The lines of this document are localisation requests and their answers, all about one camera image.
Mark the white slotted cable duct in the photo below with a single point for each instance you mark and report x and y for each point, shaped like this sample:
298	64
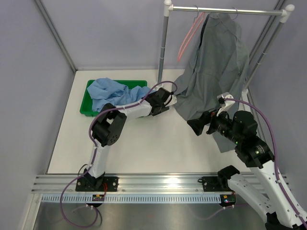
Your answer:
140	198

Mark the aluminium mounting rail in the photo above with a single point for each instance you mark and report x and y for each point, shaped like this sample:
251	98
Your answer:
127	183

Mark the pink clothes hanger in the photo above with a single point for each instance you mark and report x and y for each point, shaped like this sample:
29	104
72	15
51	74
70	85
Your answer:
198	20

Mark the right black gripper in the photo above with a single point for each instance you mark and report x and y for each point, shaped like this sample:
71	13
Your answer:
197	124

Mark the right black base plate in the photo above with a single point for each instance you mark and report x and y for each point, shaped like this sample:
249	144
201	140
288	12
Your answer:
214	184

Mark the light blue shirt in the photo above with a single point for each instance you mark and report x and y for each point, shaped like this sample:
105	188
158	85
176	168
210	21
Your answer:
104	90

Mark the green plastic tray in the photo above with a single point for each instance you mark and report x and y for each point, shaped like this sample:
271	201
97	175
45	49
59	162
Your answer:
86	105

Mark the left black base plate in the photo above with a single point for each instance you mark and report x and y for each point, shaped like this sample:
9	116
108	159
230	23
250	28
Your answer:
101	184

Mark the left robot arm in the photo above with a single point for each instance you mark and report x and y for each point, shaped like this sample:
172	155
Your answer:
105	130

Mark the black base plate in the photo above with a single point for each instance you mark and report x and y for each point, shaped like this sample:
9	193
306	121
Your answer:
101	184
214	184

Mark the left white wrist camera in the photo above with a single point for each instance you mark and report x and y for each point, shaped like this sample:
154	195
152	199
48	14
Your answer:
171	101

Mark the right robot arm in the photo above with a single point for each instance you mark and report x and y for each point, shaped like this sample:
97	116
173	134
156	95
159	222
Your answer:
277	210

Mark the white metal clothes rack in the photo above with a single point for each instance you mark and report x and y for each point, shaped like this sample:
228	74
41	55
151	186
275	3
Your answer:
282	14

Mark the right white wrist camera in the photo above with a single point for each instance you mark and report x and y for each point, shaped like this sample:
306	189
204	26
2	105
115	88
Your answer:
225	101

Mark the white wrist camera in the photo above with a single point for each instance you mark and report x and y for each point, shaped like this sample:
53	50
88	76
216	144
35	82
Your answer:
171	101
225	101

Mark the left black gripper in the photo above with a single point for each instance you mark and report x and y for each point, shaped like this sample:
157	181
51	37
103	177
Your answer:
163	109

